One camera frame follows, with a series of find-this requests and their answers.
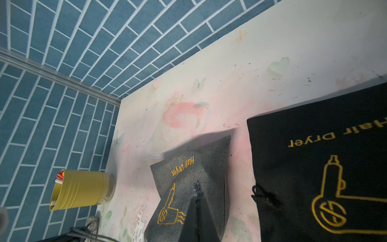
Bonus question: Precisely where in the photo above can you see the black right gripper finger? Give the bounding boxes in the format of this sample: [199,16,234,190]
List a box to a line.
[178,195,220,242]

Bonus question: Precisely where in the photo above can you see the grey bag drawstring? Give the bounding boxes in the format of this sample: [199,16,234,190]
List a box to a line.
[194,181,203,199]

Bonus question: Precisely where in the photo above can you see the grey hair dryer bag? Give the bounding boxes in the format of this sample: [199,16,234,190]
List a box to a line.
[144,136,231,242]

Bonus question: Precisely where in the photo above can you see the black hair dryer bag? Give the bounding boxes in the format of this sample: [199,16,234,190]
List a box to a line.
[247,84,387,242]

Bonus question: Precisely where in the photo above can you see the black bag drawstring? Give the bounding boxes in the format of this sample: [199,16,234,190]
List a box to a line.
[251,185,281,210]

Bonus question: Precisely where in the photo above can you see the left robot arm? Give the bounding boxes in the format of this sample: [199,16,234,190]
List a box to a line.
[39,216,119,242]

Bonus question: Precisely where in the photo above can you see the yellow pen holder cup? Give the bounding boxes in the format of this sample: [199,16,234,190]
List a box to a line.
[49,169,116,211]

